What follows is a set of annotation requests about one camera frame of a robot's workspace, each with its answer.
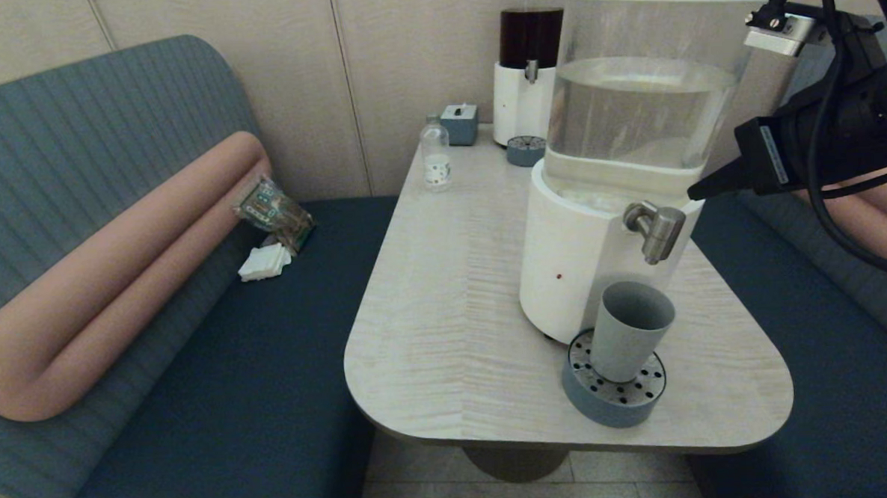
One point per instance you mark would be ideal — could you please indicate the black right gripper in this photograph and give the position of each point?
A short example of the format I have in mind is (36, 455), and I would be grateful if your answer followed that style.
(872, 118)

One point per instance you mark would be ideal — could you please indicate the grey plastic cup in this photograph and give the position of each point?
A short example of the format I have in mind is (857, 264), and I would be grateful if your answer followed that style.
(627, 331)

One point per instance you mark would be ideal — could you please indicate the clear water dispenser white base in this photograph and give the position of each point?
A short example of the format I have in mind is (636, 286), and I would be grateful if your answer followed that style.
(585, 243)

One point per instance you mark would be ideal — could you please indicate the blue-grey booth sofa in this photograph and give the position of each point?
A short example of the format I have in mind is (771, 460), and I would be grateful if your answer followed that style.
(792, 338)
(72, 145)

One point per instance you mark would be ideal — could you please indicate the small round drip tray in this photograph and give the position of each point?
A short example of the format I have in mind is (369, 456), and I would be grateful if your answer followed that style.
(525, 153)

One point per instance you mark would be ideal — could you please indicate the dark beverage dispenser white base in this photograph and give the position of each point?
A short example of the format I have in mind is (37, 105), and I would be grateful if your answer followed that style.
(520, 111)

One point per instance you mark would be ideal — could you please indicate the large round perforated drip tray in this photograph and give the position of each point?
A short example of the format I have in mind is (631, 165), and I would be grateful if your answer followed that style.
(608, 408)

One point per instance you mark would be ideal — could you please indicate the small blue tissue box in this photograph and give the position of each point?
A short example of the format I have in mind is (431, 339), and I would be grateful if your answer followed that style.
(459, 127)

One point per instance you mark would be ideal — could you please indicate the small clear plastic bottle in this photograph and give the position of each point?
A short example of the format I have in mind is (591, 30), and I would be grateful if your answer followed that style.
(435, 167)

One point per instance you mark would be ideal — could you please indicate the clear snack packet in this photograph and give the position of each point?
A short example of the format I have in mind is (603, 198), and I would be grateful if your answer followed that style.
(273, 211)

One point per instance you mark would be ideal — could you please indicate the white folded napkins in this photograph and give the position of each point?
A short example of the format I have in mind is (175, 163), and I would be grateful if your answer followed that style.
(264, 264)

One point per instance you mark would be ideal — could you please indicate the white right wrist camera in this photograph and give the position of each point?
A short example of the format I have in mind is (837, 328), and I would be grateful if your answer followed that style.
(782, 36)

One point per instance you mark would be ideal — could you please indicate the round table pedestal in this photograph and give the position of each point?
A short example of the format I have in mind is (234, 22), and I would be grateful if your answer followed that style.
(513, 463)

